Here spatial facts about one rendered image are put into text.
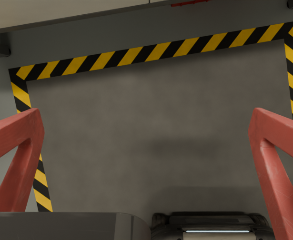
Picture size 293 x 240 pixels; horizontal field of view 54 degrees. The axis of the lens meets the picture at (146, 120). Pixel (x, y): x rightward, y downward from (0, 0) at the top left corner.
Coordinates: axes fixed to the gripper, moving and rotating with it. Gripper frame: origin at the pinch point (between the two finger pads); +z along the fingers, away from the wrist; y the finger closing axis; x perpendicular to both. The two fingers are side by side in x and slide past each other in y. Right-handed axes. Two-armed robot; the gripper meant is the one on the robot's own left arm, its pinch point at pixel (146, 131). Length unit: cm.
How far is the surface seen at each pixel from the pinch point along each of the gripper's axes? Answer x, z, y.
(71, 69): 44, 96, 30
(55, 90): 51, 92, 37
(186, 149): 72, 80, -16
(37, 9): 10, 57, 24
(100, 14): 14, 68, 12
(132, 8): 13, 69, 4
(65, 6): 10, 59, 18
